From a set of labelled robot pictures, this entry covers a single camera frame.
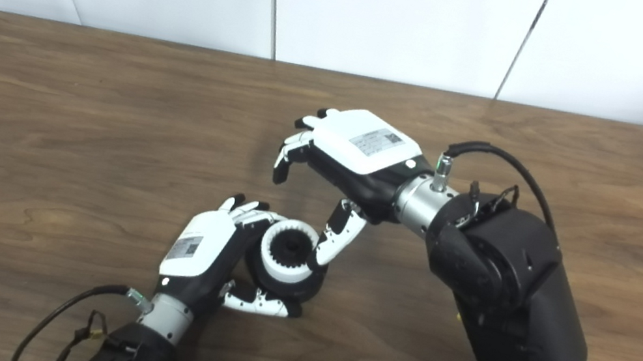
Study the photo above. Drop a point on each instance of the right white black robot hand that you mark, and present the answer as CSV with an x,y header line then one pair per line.
x,y
360,148

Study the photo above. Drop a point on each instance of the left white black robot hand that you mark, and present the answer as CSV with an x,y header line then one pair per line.
x,y
197,245

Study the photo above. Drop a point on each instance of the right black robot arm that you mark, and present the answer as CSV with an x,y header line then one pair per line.
x,y
514,287

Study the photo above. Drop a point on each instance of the round black plastic part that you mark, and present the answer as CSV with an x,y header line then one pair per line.
x,y
290,246

